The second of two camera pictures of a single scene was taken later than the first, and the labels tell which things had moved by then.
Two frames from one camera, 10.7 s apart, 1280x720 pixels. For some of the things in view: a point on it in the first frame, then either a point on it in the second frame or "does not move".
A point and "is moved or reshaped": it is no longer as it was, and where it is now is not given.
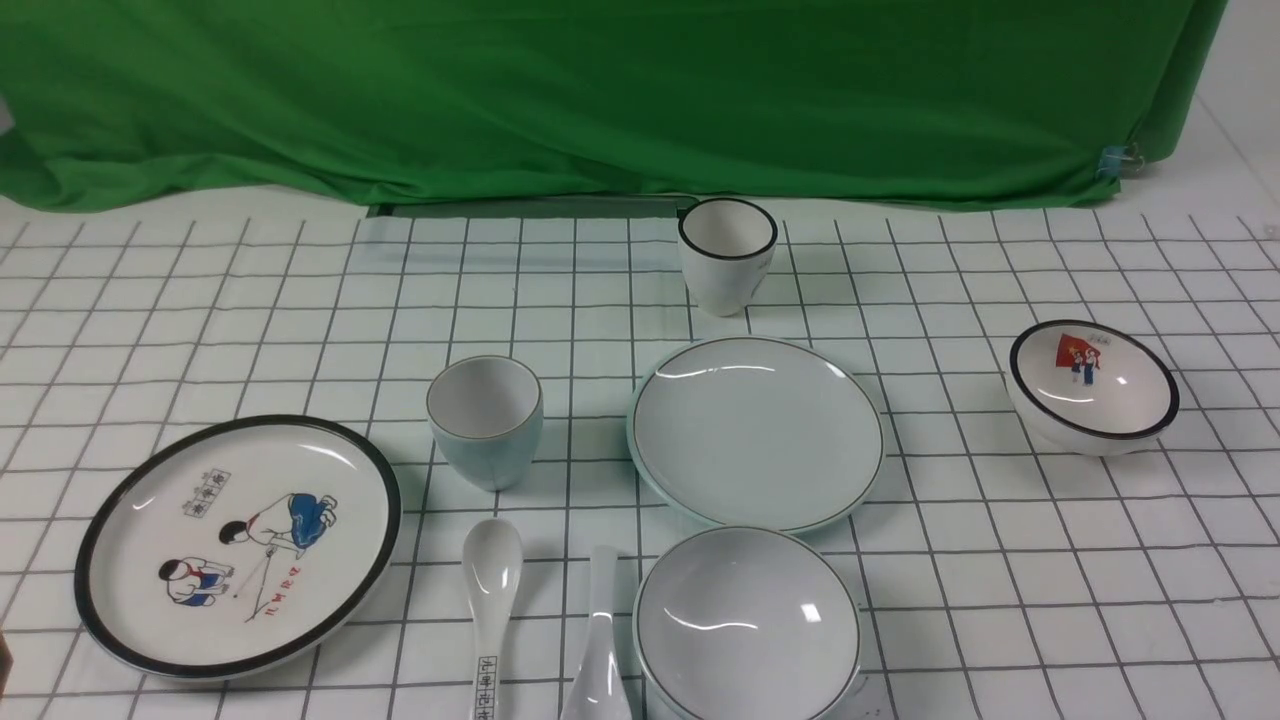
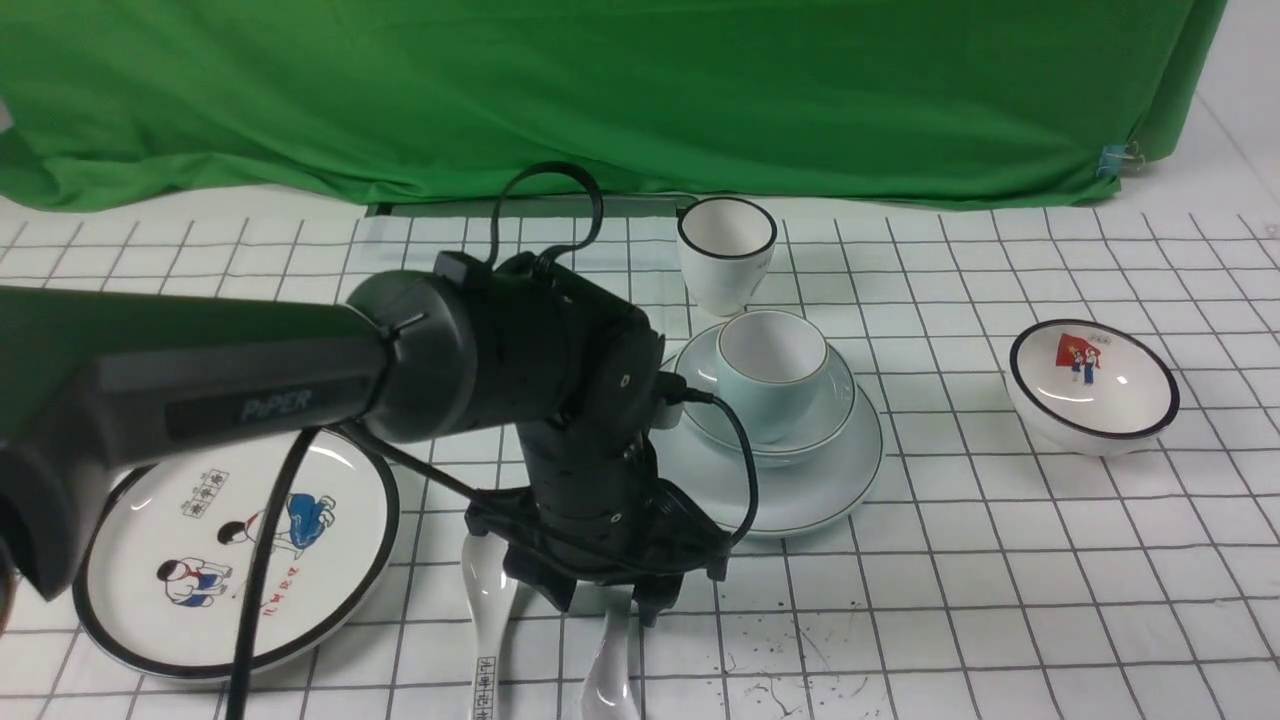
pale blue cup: (486, 413) is moved or reshaped
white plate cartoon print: (233, 544) does not move
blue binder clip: (1119, 161) does not move
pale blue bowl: (747, 623) → (708, 421)
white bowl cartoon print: (1088, 390) does not move
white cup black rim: (727, 244) does not move
